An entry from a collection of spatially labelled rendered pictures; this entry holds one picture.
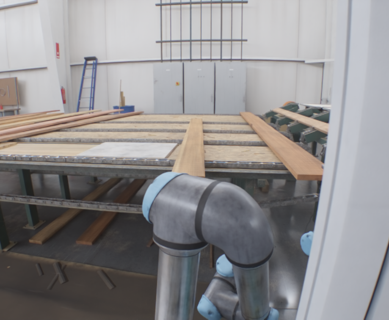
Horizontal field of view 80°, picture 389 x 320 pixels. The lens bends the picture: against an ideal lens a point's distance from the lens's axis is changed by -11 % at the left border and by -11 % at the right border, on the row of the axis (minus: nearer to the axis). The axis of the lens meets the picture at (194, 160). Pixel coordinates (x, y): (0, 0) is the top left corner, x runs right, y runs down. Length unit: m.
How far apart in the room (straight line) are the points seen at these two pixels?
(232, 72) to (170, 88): 1.65
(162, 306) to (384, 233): 0.47
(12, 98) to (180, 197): 9.64
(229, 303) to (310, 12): 7.78
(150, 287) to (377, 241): 1.69
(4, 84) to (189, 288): 9.89
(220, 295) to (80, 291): 1.27
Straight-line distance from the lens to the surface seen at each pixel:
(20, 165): 1.90
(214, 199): 0.43
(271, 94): 7.56
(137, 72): 7.91
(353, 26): 0.20
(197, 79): 6.89
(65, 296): 1.90
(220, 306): 0.79
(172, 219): 0.48
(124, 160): 1.54
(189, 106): 6.92
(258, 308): 0.67
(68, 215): 2.90
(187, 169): 1.21
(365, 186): 0.19
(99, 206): 1.72
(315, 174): 1.25
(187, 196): 0.46
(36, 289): 2.03
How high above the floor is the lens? 1.23
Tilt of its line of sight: 15 degrees down
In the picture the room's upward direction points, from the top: straight up
